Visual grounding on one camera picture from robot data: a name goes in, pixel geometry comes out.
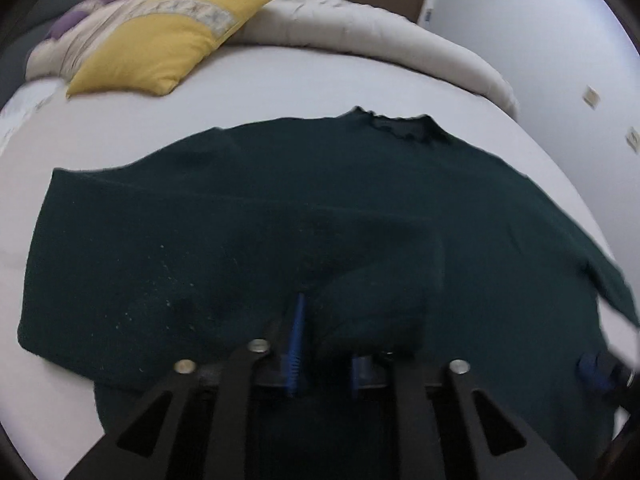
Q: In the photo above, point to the yellow patterned cushion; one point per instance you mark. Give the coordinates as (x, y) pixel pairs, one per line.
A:
(160, 43)

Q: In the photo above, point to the wall socket far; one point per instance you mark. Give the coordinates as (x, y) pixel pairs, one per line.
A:
(633, 140)

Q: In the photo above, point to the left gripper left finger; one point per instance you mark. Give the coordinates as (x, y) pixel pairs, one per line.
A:
(194, 420)

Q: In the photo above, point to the purple patterned pillow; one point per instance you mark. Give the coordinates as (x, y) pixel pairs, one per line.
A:
(74, 16)

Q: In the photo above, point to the white flat pillow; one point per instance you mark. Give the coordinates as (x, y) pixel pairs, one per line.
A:
(25, 103)

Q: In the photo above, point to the grey upholstered headboard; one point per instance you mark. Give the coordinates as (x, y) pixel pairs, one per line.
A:
(30, 31)

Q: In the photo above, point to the wall socket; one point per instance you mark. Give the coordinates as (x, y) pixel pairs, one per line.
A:
(633, 140)
(591, 97)

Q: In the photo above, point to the beige duvet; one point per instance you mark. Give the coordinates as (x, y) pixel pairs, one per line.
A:
(333, 25)

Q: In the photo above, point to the dark green knit sweater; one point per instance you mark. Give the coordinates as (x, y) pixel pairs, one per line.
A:
(392, 235)

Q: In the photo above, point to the white bed mattress sheet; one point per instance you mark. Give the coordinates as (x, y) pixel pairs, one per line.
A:
(49, 413)

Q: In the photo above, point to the wall socket near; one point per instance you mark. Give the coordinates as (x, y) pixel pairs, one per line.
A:
(591, 97)

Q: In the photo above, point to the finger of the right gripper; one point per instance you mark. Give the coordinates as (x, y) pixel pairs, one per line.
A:
(593, 374)

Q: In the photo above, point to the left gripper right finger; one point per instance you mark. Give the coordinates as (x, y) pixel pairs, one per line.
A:
(450, 427)

